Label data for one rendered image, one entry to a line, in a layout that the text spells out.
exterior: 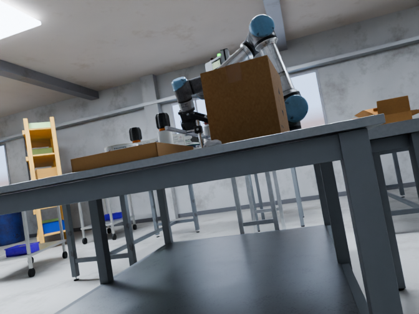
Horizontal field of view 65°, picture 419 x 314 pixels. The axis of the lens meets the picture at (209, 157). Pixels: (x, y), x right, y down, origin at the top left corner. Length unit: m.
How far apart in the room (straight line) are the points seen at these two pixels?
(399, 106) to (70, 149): 6.70
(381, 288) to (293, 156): 0.34
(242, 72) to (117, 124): 6.44
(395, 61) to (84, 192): 6.18
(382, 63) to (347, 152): 5.91
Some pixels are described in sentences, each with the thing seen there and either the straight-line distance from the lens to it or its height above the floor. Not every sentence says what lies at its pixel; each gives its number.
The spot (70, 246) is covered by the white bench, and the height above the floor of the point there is 0.32.
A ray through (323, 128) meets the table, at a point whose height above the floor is 0.82.
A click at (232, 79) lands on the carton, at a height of 1.07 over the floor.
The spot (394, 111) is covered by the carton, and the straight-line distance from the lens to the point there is 3.28.
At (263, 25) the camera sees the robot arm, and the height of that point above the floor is 1.41.
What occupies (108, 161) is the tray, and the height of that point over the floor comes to 0.84.
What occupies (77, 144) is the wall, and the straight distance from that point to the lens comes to 8.05.
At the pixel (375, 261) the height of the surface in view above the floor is 0.52.
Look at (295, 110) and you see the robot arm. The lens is 1.58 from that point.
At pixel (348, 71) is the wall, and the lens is 6.55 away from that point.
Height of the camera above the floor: 0.76
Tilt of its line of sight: 3 degrees up
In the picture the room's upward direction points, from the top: 10 degrees counter-clockwise
